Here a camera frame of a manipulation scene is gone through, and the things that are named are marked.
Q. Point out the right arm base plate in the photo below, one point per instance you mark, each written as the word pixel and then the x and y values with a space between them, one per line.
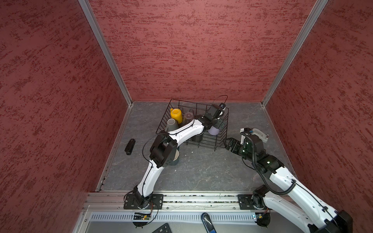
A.
pixel 246 201

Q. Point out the black wire dish rack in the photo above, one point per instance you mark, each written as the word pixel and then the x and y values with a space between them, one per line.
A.
pixel 207 140

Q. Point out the purple cup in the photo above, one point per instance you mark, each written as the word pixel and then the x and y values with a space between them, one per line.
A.
pixel 214 131

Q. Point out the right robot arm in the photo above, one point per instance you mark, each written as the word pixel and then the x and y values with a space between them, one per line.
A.
pixel 283 193

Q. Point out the black blue handheld device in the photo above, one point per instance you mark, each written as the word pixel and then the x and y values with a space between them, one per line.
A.
pixel 207 222

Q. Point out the yellow mug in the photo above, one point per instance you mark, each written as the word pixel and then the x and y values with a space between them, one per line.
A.
pixel 176 114

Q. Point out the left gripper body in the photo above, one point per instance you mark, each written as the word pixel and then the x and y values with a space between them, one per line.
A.
pixel 218 123

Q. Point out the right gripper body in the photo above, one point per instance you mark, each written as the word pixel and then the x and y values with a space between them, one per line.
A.
pixel 237 147

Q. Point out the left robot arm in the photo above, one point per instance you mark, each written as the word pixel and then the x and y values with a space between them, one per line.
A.
pixel 164 148

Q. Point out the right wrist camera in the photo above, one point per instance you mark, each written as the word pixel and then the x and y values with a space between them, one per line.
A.
pixel 246 131

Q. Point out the dark green mug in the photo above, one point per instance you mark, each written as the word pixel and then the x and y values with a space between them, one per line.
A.
pixel 176 159

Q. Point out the white grey mug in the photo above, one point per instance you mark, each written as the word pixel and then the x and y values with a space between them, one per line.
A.
pixel 172 125

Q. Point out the black mug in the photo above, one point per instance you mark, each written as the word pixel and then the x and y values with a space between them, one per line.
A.
pixel 198 138

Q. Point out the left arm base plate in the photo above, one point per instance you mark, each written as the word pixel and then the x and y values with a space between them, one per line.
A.
pixel 131 202

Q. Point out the clear glass cup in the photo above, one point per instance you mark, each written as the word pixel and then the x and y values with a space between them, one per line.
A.
pixel 188 117

